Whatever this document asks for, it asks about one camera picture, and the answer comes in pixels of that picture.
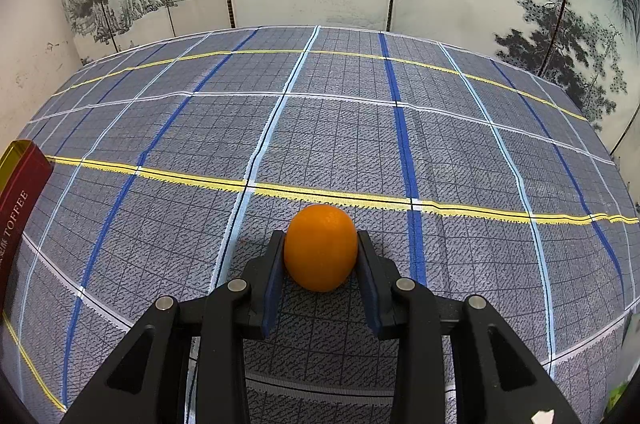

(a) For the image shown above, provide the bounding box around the red gold toffee tin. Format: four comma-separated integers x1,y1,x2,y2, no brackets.
0,139,53,306

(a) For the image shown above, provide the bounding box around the green plastic bag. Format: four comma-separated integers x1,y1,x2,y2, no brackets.
603,381,629,416

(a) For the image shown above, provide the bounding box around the smooth orange kumquat fruit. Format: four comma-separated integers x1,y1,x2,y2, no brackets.
284,205,358,293

